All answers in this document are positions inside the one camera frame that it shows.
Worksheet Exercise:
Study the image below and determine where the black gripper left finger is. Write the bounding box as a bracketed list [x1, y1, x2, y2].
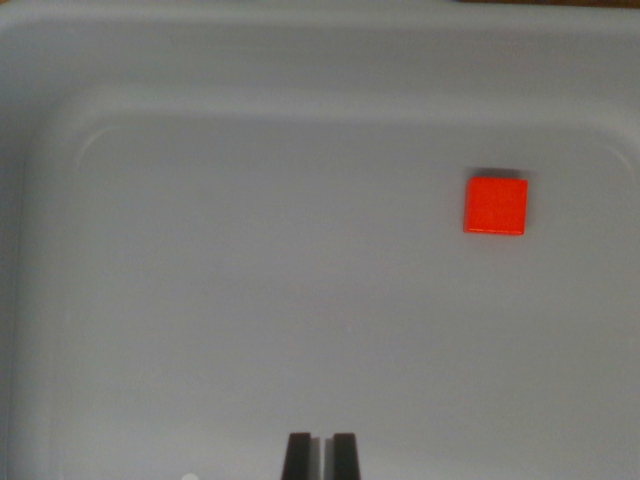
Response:
[281, 432, 323, 480]

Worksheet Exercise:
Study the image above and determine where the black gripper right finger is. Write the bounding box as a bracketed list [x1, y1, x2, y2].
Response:
[323, 432, 363, 480]

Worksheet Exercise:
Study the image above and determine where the red cube block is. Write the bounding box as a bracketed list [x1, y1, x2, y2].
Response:
[463, 176, 530, 236]

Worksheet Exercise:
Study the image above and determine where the grey plastic bin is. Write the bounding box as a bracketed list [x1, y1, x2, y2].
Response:
[0, 1, 640, 480]

